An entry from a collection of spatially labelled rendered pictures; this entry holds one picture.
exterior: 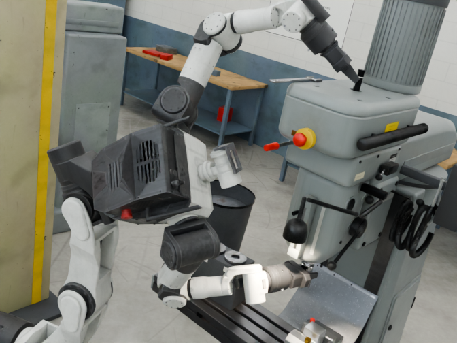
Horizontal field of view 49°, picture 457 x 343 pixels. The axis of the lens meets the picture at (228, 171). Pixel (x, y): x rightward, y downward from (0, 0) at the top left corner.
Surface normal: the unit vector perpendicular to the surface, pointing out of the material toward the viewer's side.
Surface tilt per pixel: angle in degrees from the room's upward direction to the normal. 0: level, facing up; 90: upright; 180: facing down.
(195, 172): 59
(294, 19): 112
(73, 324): 90
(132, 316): 0
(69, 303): 90
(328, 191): 90
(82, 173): 90
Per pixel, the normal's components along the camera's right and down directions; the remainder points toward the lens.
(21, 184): 0.74, 0.36
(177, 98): -0.13, -0.17
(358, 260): -0.65, 0.16
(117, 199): -0.66, -0.14
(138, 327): 0.18, -0.92
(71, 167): -0.32, 0.29
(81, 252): -0.43, 0.62
